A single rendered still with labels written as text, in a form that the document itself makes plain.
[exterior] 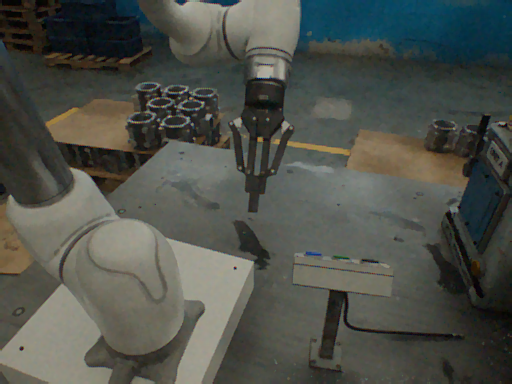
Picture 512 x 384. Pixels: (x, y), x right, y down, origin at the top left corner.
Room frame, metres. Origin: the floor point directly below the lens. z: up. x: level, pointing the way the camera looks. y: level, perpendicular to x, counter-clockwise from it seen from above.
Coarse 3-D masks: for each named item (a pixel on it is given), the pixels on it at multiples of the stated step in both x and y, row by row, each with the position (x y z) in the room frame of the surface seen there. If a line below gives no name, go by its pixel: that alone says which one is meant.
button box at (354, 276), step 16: (304, 256) 0.48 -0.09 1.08; (320, 256) 0.49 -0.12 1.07; (304, 272) 0.46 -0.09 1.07; (320, 272) 0.46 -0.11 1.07; (336, 272) 0.45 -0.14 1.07; (352, 272) 0.45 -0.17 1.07; (368, 272) 0.45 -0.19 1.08; (384, 272) 0.45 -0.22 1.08; (336, 288) 0.44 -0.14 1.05; (352, 288) 0.44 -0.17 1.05; (368, 288) 0.43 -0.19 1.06; (384, 288) 0.43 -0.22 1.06
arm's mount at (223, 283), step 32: (192, 256) 0.67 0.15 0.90; (224, 256) 0.67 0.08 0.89; (64, 288) 0.57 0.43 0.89; (192, 288) 0.58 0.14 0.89; (224, 288) 0.58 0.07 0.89; (32, 320) 0.49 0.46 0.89; (64, 320) 0.50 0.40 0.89; (224, 320) 0.50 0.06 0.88; (0, 352) 0.43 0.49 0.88; (32, 352) 0.43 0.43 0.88; (64, 352) 0.43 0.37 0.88; (192, 352) 0.43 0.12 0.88; (224, 352) 0.47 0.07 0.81
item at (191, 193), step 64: (128, 192) 1.08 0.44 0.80; (192, 192) 1.08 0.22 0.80; (320, 192) 1.08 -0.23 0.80; (384, 192) 1.08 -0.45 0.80; (448, 192) 1.08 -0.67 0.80; (256, 256) 0.77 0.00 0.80; (384, 256) 0.77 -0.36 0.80; (448, 256) 0.77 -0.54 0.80; (0, 320) 0.56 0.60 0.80; (256, 320) 0.56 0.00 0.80; (320, 320) 0.56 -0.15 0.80; (384, 320) 0.56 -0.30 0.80; (448, 320) 0.56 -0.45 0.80
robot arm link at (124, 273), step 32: (128, 224) 0.48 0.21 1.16; (96, 256) 0.42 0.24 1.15; (128, 256) 0.42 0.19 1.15; (160, 256) 0.44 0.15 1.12; (96, 288) 0.39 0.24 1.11; (128, 288) 0.39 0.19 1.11; (160, 288) 0.41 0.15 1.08; (96, 320) 0.39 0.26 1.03; (128, 320) 0.38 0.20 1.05; (160, 320) 0.40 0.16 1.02; (128, 352) 0.39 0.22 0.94
